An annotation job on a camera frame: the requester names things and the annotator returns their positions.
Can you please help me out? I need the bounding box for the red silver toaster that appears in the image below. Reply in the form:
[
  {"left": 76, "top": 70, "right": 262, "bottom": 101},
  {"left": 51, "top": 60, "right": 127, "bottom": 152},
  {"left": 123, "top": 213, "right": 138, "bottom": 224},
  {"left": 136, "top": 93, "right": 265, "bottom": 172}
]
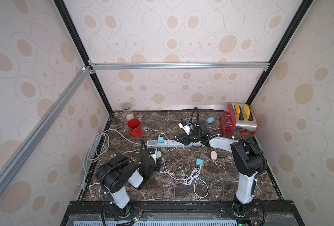
[{"left": 220, "top": 103, "right": 258, "bottom": 140}]

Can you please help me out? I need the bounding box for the green earbud case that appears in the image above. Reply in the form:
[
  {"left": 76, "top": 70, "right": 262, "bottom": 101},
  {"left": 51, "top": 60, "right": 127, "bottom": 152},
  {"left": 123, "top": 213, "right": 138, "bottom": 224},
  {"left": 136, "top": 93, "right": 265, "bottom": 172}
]
[{"left": 156, "top": 151, "right": 162, "bottom": 159}]

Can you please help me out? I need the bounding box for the white usb cable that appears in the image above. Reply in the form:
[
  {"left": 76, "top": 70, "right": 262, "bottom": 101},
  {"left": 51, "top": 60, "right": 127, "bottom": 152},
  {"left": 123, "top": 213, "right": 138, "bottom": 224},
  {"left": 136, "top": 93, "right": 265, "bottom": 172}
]
[
  {"left": 158, "top": 132, "right": 179, "bottom": 152},
  {"left": 161, "top": 158, "right": 209, "bottom": 198}
]

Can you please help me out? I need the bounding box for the red metal cup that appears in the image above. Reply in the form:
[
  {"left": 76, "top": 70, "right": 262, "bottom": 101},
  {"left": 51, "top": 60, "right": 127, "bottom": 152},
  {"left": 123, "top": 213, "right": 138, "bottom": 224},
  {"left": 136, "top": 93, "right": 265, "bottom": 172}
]
[{"left": 127, "top": 119, "right": 143, "bottom": 138}]

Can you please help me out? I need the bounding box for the blue earbud case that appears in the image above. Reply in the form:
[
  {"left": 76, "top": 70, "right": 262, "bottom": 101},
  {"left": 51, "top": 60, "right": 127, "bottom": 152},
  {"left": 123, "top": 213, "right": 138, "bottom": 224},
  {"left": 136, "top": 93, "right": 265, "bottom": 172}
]
[{"left": 207, "top": 117, "right": 215, "bottom": 124}]

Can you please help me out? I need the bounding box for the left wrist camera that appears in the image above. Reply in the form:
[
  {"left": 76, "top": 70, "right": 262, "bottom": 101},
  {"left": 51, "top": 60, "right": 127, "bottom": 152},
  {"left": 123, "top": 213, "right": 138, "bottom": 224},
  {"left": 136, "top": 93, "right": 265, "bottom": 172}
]
[{"left": 148, "top": 148, "right": 157, "bottom": 163}]

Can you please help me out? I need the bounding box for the diagonal aluminium rail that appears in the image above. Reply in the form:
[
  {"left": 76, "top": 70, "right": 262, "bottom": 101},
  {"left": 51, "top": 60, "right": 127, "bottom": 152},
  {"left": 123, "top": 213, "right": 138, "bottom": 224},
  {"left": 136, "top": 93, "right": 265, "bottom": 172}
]
[{"left": 0, "top": 66, "right": 91, "bottom": 197}]

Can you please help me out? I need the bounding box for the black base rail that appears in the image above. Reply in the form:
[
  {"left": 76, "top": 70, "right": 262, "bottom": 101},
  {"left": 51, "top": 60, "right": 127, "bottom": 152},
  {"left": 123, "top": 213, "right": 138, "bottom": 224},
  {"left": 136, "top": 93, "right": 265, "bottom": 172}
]
[{"left": 61, "top": 201, "right": 304, "bottom": 226}]

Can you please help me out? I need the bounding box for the horizontal aluminium rail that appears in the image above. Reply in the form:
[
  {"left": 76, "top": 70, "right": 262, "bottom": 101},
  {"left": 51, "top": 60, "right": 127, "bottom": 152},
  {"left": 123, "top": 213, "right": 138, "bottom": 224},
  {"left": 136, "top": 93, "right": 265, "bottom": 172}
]
[{"left": 84, "top": 61, "right": 270, "bottom": 70}]

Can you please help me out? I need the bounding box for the power strip white cord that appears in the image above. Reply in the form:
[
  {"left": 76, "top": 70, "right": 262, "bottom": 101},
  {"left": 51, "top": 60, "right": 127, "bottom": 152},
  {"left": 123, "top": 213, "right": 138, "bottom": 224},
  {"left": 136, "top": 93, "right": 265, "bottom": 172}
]
[{"left": 82, "top": 128, "right": 148, "bottom": 181}]

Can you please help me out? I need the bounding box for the pink earbud case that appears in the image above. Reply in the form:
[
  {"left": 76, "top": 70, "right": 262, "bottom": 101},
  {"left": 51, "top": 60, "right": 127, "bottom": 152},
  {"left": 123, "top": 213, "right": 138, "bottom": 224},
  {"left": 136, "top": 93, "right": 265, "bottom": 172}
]
[{"left": 210, "top": 151, "right": 217, "bottom": 160}]

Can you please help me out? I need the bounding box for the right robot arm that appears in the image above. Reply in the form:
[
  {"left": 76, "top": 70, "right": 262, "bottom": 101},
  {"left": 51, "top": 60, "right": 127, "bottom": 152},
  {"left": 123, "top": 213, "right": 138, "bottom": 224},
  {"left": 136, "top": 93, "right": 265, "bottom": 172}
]
[{"left": 174, "top": 107, "right": 267, "bottom": 217}]

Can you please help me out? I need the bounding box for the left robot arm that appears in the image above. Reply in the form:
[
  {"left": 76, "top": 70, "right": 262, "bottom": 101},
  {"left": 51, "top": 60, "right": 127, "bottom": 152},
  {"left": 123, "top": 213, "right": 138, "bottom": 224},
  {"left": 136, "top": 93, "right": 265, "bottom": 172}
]
[{"left": 96, "top": 140, "right": 162, "bottom": 217}]

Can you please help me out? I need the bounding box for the clear glass jar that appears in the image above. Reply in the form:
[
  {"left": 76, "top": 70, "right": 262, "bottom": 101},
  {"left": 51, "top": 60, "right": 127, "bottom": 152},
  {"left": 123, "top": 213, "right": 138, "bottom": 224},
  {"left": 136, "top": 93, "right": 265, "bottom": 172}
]
[{"left": 121, "top": 103, "right": 134, "bottom": 121}]

